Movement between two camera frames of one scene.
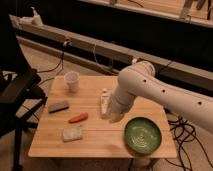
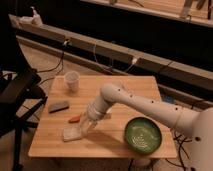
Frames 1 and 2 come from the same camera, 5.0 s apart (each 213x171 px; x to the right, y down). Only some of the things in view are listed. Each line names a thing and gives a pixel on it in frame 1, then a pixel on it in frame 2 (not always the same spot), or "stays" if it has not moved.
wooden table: [74, 121] stays
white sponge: [72, 134] stays
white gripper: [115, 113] to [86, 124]
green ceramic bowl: [143, 135] stays
